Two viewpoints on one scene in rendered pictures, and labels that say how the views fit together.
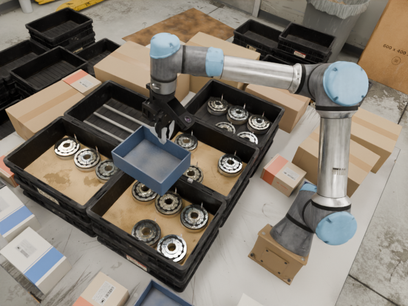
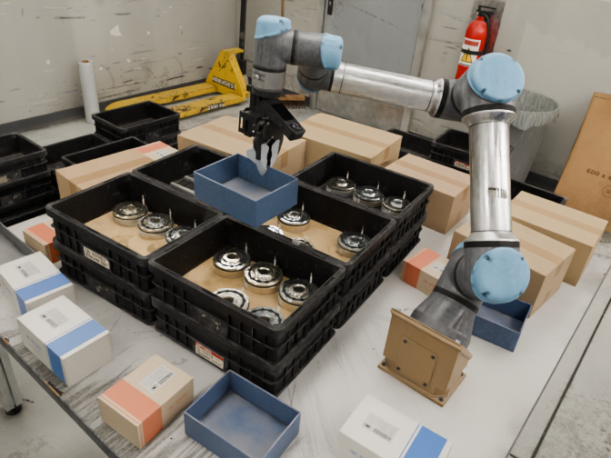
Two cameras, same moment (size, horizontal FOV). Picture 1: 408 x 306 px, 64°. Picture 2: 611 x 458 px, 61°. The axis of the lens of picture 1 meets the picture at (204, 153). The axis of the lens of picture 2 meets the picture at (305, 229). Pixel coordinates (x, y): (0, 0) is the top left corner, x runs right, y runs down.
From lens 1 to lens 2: 0.49 m
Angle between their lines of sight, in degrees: 18
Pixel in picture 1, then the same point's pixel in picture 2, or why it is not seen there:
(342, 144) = (498, 154)
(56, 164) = (112, 230)
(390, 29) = (593, 148)
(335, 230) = (497, 273)
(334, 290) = (514, 420)
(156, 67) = (262, 51)
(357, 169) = (542, 259)
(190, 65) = (303, 49)
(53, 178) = not seen: hidden behind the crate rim
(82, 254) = (131, 344)
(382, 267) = not seen: outside the picture
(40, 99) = (102, 164)
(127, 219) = not seen: hidden behind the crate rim
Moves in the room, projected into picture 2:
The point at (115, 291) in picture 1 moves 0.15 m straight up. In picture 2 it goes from (174, 377) to (170, 327)
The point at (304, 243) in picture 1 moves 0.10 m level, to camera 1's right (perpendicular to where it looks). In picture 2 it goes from (459, 325) to (504, 333)
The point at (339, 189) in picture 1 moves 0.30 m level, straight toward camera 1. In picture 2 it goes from (499, 218) to (422, 273)
